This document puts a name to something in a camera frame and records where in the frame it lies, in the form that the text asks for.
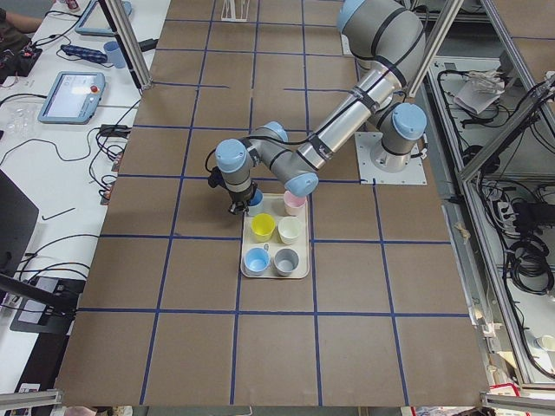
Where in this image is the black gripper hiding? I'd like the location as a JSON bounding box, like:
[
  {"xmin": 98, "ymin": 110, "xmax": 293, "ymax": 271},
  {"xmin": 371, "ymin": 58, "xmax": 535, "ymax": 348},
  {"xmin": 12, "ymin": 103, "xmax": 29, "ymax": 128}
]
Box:
[{"xmin": 228, "ymin": 186, "xmax": 258, "ymax": 214}]

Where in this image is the light blue ikea cup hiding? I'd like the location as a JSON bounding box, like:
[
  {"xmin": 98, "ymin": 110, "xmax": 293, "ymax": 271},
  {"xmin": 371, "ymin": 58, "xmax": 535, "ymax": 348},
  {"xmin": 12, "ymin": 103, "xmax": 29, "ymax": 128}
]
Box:
[{"xmin": 247, "ymin": 189, "xmax": 264, "ymax": 217}]

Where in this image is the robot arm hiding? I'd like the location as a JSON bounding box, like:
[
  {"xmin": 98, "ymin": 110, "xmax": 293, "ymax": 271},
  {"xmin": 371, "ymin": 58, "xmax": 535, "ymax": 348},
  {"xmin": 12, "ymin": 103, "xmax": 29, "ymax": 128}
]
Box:
[{"xmin": 208, "ymin": 1, "xmax": 426, "ymax": 215}]

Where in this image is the yellow cup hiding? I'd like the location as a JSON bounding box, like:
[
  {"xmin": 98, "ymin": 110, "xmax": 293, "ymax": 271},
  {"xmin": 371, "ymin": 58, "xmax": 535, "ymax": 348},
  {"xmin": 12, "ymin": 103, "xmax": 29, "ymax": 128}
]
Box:
[{"xmin": 251, "ymin": 213, "xmax": 276, "ymax": 243}]

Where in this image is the pink cup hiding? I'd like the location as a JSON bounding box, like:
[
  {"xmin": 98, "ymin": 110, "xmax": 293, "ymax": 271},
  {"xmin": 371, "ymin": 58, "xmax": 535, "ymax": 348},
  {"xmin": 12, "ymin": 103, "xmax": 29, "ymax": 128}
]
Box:
[{"xmin": 283, "ymin": 191, "xmax": 307, "ymax": 216}]

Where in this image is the cream white cup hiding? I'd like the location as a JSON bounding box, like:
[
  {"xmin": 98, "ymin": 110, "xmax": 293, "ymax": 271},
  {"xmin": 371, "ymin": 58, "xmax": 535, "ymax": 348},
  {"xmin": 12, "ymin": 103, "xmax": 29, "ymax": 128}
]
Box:
[{"xmin": 277, "ymin": 217, "xmax": 302, "ymax": 245}]

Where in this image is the blue cup on tray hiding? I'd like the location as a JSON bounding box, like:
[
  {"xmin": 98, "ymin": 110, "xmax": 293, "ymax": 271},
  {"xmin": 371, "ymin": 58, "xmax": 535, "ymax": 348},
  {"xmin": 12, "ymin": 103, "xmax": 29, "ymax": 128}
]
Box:
[{"xmin": 243, "ymin": 247, "xmax": 271, "ymax": 276}]

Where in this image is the grey cup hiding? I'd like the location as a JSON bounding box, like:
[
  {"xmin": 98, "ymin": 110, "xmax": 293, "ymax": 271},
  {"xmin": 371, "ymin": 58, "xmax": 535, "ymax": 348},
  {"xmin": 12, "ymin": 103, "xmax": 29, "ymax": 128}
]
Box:
[{"xmin": 274, "ymin": 248, "xmax": 299, "ymax": 277}]

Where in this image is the blue cup on desk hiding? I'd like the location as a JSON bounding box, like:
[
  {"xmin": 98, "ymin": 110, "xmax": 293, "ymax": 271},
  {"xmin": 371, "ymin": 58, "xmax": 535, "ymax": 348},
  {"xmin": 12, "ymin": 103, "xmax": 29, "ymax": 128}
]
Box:
[{"xmin": 103, "ymin": 41, "xmax": 127, "ymax": 68}]

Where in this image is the cream plastic tray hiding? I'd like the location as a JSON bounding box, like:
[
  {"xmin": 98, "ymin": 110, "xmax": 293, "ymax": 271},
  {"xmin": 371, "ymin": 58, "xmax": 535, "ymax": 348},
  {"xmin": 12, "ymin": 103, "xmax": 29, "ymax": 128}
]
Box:
[{"xmin": 240, "ymin": 193, "xmax": 310, "ymax": 279}]

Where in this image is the black power adapter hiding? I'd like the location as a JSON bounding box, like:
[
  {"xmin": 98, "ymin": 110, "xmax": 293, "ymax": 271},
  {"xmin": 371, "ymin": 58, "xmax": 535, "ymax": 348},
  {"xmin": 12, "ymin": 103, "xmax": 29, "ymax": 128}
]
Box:
[{"xmin": 99, "ymin": 124, "xmax": 131, "ymax": 138}]

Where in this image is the near teach pendant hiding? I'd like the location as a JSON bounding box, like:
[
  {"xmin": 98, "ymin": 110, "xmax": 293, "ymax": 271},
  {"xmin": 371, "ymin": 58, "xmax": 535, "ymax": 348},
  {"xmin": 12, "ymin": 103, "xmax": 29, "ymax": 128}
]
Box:
[{"xmin": 37, "ymin": 71, "xmax": 106, "ymax": 125}]

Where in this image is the teach pendant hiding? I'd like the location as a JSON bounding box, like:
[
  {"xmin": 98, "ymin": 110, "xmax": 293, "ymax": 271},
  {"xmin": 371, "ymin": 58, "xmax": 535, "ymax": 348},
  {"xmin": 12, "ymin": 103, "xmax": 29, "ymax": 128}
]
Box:
[
  {"xmin": 75, "ymin": 1, "xmax": 114, "ymax": 37},
  {"xmin": 37, "ymin": 71, "xmax": 106, "ymax": 125}
]

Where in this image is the blue plaid cloth pouch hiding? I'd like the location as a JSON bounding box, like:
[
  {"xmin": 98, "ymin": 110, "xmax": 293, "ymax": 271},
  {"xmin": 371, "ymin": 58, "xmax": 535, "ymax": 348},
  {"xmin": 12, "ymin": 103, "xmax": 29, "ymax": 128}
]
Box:
[{"xmin": 61, "ymin": 44, "xmax": 108, "ymax": 64}]

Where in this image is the far teach pendant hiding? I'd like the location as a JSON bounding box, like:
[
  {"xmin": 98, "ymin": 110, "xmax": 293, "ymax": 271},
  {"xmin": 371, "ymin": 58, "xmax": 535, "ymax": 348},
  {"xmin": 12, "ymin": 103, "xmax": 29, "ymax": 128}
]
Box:
[{"xmin": 75, "ymin": 1, "xmax": 114, "ymax": 37}]

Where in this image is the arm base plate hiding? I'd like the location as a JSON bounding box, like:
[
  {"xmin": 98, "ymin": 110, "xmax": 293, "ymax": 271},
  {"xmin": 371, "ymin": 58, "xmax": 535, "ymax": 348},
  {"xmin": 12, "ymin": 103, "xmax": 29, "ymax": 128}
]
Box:
[{"xmin": 355, "ymin": 132, "xmax": 428, "ymax": 185}]

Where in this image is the white wire cup rack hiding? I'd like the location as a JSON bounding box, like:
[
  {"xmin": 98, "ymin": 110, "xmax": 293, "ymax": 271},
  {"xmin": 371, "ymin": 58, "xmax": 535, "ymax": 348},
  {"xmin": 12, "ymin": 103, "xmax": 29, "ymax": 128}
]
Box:
[{"xmin": 220, "ymin": 0, "xmax": 250, "ymax": 23}]

